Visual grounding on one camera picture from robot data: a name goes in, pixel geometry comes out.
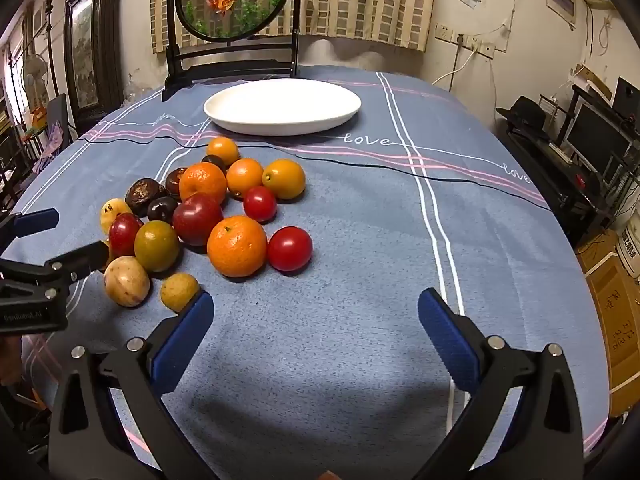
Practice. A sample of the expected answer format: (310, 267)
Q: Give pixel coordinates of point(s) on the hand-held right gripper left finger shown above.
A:
(182, 340)

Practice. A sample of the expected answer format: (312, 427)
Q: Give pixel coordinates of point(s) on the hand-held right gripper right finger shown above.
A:
(447, 340)

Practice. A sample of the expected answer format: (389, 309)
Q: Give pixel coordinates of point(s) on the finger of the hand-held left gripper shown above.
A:
(75, 261)
(36, 221)

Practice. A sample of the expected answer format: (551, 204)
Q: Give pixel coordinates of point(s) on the small yellow longan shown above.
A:
(177, 291)

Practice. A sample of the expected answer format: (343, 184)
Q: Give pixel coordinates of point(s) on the red plum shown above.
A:
(197, 218)
(125, 234)

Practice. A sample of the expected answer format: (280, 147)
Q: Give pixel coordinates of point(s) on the spotted tan round fruit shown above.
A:
(112, 211)

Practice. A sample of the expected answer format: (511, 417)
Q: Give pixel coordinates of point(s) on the green-yellow plum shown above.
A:
(156, 246)

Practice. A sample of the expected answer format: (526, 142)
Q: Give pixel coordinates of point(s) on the dark brown passion fruit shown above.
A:
(172, 182)
(142, 196)

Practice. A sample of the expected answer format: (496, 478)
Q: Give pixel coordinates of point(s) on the dark purple plum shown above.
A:
(214, 162)
(162, 210)

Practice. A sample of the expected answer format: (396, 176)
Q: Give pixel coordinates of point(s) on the red tomato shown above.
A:
(289, 248)
(260, 203)

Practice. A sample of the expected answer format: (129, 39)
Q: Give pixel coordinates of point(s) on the white plate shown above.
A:
(280, 105)

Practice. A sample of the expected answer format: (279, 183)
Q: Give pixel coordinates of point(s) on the blue checked tablecloth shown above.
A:
(350, 260)

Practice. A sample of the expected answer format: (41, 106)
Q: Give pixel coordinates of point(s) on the white electric fan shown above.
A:
(35, 72)

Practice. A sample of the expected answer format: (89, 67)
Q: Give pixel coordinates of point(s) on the dark framed painting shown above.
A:
(87, 50)

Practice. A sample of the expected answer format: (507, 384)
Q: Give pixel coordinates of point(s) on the small orange mandarin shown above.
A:
(223, 150)

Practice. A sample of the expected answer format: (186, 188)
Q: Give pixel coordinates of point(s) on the yellow-orange citrus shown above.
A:
(283, 178)

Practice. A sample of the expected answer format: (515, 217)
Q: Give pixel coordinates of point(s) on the black desk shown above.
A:
(550, 170)

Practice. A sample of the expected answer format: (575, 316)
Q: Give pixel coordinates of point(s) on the white bag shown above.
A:
(630, 250)

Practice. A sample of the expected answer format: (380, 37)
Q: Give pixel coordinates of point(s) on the black hat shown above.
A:
(525, 110)

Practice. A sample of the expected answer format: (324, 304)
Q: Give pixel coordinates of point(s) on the computer monitor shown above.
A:
(595, 135)

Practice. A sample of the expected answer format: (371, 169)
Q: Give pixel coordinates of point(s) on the round goldfish screen black stand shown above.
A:
(232, 5)

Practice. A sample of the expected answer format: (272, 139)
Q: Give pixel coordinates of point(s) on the cardboard piece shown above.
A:
(592, 79)

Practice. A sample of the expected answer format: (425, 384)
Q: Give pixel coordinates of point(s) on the black speaker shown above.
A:
(627, 97)

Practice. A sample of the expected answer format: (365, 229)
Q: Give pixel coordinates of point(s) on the beige checked curtain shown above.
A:
(350, 5)

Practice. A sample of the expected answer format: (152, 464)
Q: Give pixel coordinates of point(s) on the white wall socket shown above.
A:
(442, 32)
(471, 43)
(488, 49)

